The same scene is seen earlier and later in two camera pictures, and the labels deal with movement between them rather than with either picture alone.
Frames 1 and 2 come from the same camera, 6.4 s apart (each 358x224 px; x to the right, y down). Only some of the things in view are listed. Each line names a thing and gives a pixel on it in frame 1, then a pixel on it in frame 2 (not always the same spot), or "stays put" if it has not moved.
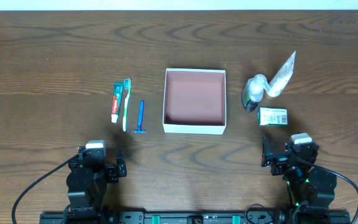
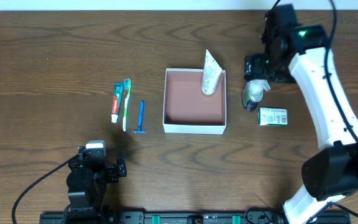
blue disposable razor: x=139 y=130 stays put
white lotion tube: x=280 y=80 -> x=212 y=73
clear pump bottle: x=253 y=91 stays put
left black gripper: x=114 y=171 stays put
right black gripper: x=276 y=159 -> x=255 y=71
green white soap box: x=273 y=117 stays put
